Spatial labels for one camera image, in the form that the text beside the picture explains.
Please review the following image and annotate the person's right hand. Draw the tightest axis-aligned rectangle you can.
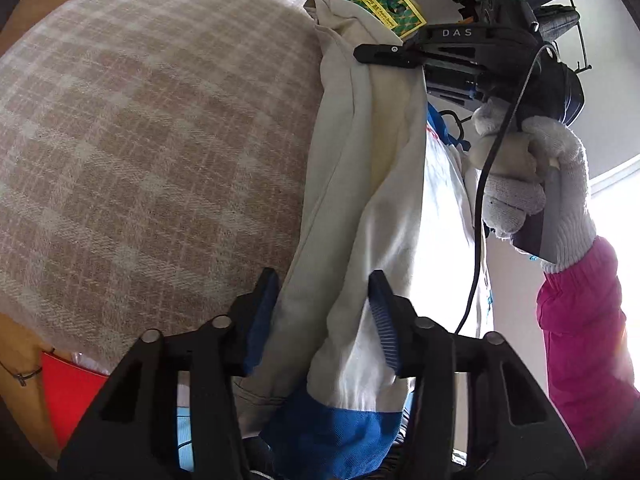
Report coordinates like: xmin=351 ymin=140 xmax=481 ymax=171
xmin=462 ymin=100 xmax=598 ymax=273

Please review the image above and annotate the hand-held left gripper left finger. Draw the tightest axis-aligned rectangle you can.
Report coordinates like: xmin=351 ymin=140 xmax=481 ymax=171
xmin=57 ymin=267 xmax=281 ymax=480

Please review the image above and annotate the window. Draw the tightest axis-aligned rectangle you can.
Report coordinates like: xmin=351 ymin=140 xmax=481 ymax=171
xmin=587 ymin=157 xmax=640 ymax=371

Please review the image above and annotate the grey plaid coat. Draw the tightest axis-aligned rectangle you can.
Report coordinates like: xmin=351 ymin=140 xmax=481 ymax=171
xmin=540 ymin=5 xmax=582 ymax=41

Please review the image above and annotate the black metal clothes rack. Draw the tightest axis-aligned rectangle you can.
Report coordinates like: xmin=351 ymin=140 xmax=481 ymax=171
xmin=520 ymin=0 xmax=593 ymax=76

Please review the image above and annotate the yellow and green box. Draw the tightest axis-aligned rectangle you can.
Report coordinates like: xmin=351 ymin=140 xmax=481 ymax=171
xmin=330 ymin=0 xmax=428 ymax=41

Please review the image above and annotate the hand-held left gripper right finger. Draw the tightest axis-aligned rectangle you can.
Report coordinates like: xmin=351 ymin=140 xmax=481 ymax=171
xmin=367 ymin=270 xmax=588 ymax=480

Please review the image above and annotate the red box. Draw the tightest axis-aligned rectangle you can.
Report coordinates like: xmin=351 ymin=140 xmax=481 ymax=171
xmin=40 ymin=352 xmax=118 ymax=453

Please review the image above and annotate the person's striped garment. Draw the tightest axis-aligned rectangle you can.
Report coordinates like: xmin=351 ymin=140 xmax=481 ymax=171
xmin=387 ymin=437 xmax=418 ymax=480

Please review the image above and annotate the grey and blue jacket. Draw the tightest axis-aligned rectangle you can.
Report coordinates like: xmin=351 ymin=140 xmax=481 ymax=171
xmin=232 ymin=0 xmax=496 ymax=480

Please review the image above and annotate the beige plaid blanket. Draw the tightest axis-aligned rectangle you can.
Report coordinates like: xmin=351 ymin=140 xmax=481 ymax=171
xmin=0 ymin=0 xmax=331 ymax=376

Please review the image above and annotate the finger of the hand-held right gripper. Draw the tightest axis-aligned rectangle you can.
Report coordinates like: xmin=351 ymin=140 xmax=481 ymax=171
xmin=354 ymin=44 xmax=483 ymax=70
xmin=427 ymin=70 xmax=493 ymax=108

